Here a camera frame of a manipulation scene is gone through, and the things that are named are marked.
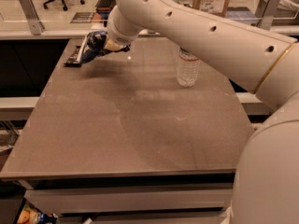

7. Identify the colourful snack bin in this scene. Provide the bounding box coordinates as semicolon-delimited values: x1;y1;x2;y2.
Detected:
15;202;57;224

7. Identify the right metal glass bracket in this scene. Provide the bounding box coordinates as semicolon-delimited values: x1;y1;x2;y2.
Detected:
255;0;280;31

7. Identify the black rxbar chocolate bar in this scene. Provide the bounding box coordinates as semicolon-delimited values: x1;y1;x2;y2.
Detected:
64;46;81;67

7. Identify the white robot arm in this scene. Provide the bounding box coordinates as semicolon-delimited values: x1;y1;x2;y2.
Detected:
107;0;299;224

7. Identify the dark tray on counter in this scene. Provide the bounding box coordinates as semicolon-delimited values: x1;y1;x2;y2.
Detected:
95;0;116;11

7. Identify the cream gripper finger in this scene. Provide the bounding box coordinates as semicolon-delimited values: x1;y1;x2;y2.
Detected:
104;38;130;52

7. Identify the clear plastic water bottle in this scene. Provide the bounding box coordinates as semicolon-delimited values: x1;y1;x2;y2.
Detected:
177;48;200;88

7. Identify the grey table drawer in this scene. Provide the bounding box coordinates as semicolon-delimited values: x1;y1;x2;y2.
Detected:
25;183;233;214

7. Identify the metal glass bracket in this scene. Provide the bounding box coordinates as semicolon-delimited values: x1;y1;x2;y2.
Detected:
255;0;280;31
19;0;45;35

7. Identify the left metal glass bracket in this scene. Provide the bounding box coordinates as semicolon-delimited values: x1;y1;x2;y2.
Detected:
19;0;45;35

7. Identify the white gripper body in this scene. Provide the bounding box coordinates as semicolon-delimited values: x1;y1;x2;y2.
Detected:
107;6;143;46

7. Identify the blue chip bag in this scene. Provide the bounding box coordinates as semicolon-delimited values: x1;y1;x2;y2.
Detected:
80;30;112;63

